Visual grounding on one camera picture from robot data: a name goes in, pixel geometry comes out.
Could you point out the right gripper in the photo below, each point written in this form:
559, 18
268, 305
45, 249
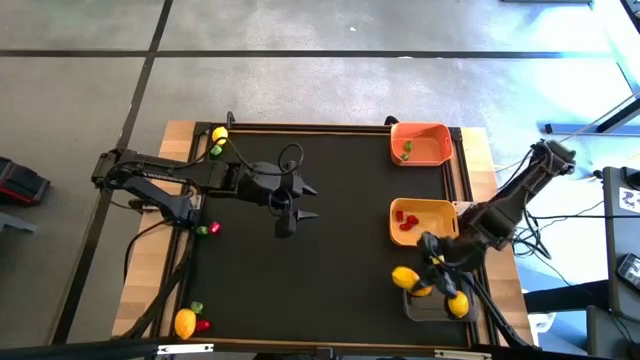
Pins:
450, 260

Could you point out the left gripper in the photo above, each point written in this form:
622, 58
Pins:
280, 190

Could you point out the red toy pepper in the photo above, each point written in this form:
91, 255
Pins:
406, 226
399, 215
202, 325
413, 219
214, 228

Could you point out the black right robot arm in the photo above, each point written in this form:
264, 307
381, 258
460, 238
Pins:
520, 195

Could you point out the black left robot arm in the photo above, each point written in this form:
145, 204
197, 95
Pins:
165, 172

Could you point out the grey plastic basket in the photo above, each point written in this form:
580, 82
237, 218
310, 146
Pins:
425, 310

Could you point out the yellow plastic basket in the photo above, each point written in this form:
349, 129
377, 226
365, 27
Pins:
435, 215

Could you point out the black table mat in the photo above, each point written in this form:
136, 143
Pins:
300, 290

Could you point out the orange plastic basket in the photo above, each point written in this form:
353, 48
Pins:
430, 150

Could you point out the grey desk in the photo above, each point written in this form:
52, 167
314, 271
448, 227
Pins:
617, 250

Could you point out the black phone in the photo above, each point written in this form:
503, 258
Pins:
631, 272

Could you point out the white printed sticker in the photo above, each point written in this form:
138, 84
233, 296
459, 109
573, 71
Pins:
631, 200

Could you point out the blue stand bar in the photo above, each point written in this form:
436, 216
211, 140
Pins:
590, 129

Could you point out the black rig crossbar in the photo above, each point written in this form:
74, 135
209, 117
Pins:
75, 351

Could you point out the red black toolbox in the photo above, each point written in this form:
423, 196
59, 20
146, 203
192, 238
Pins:
20, 182

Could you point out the silver metal bracket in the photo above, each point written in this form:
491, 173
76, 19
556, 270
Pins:
185, 349
462, 355

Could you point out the grey metal bracket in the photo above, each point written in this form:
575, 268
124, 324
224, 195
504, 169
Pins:
15, 223

